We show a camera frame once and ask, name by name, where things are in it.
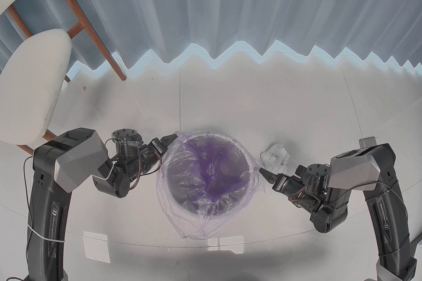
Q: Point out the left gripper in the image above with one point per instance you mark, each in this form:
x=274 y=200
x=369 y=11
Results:
x=151 y=157

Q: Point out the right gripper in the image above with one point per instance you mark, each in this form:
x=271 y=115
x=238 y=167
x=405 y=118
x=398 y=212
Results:
x=288 y=186

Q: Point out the white plastic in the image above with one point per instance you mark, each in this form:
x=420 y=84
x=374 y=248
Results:
x=273 y=156

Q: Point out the purple plastic bag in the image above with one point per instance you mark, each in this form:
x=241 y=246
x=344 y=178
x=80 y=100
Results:
x=211 y=171

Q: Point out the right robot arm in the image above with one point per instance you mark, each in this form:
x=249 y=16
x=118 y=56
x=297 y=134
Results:
x=356 y=171

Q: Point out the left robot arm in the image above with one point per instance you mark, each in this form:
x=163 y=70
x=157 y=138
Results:
x=75 y=154

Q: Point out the white trash bin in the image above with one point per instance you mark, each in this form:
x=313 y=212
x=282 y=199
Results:
x=171 y=189

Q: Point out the white wooden chair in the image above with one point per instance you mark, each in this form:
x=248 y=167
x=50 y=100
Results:
x=33 y=75

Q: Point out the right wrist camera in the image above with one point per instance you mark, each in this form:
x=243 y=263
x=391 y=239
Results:
x=300 y=171

